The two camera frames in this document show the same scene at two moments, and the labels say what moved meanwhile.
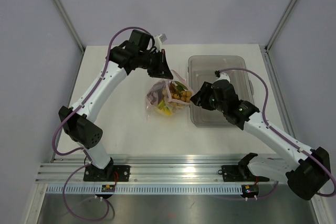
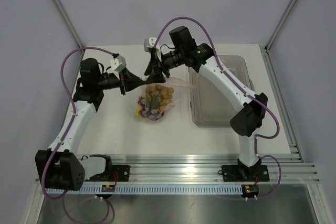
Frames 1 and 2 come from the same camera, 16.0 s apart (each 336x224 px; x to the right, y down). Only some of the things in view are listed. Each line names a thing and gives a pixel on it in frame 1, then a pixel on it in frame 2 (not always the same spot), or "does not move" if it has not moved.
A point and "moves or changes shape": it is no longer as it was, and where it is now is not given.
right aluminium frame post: (287, 10) does not move
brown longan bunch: (180, 95) to (158, 97)
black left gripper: (162, 70) to (130, 81)
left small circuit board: (108, 188) does not move
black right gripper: (200, 97) to (156, 76)
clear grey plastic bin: (201, 69) does not move
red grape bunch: (156, 93) to (152, 114)
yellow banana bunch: (165, 108) to (138, 108)
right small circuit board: (250, 190) does not move
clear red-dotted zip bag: (168, 97) moves or changes shape
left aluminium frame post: (64, 11) does not move
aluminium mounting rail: (149, 174) does not move
